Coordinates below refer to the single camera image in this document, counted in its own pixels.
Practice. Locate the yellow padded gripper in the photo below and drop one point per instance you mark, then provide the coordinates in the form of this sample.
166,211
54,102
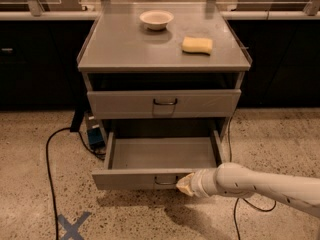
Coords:
198,184

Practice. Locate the grey drawer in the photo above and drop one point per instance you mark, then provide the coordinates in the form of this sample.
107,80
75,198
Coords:
163,103
155,163

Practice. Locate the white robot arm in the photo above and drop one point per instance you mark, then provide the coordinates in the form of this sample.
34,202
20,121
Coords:
234,180

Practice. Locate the grey top drawer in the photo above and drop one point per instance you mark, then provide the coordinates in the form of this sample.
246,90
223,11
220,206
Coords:
163,103

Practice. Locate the grey drawer cabinet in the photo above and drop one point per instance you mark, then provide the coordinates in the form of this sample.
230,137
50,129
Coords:
122,54

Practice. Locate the blue power box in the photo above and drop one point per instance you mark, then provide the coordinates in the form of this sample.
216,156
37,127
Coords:
95,138

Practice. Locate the blue tape cross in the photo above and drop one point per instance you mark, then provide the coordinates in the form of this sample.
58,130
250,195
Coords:
72,229

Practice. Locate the yellow sponge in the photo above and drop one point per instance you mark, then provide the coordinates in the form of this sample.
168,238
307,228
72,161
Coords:
197,45

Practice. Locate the white bowl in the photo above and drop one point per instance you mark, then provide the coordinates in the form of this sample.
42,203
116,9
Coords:
156,19

